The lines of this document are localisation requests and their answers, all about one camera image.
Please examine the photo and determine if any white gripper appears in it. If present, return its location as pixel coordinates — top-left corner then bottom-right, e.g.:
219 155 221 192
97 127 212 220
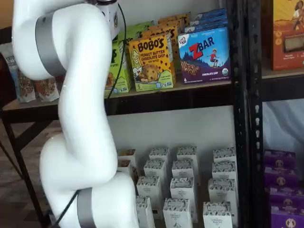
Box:
96 2 120 37

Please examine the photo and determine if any yellow oat bites box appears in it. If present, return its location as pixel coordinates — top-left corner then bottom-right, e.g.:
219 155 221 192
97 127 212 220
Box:
104 38 133 94

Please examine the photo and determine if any green Bobo's apple pie box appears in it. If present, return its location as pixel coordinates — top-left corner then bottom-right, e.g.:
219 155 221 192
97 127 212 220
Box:
124 21 155 34
118 29 145 46

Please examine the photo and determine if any yellow Bobo's peanut butter box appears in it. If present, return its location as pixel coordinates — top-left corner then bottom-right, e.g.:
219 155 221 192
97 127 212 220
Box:
158 13 191 24
142 25 179 81
128 37 177 92
152 20 185 30

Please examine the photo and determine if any blue purple Zbar box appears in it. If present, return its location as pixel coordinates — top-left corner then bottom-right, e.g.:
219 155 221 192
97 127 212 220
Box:
190 14 228 24
177 27 231 84
194 8 227 18
184 20 229 33

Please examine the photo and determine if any yellow banana nut granola box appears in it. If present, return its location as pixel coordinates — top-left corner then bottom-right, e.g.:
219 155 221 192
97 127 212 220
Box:
117 159 134 178
117 149 137 164

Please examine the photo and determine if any white floral print box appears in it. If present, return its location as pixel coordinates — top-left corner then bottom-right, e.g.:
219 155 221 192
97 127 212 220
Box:
171 159 196 181
143 159 167 181
136 175 163 202
149 148 171 163
202 201 233 228
135 195 155 228
212 147 236 165
208 178 238 205
176 146 198 162
170 177 196 204
211 161 238 182
162 198 193 228

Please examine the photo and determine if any orange snack bar box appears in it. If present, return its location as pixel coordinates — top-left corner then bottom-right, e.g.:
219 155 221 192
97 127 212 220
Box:
272 0 304 71

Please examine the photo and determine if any purple snack box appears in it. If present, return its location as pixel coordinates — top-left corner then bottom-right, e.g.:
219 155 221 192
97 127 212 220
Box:
264 149 297 168
263 165 299 188
268 186 304 209
270 206 304 228

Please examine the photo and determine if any orange label granola pouch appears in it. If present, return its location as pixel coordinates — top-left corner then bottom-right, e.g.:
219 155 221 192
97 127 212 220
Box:
34 75 60 102

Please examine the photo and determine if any black metal shelving rack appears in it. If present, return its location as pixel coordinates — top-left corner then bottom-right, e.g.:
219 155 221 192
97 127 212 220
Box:
0 0 250 228
247 0 304 228

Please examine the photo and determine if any blue label granola pouch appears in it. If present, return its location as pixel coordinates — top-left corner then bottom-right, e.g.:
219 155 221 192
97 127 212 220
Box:
3 44 36 103

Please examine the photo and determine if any white plastic sheet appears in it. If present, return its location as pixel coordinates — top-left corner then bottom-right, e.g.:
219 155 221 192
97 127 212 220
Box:
262 98 304 155

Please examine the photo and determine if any black cable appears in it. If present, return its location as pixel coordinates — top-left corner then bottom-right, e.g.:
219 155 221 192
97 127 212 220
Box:
104 0 127 98
48 190 79 225

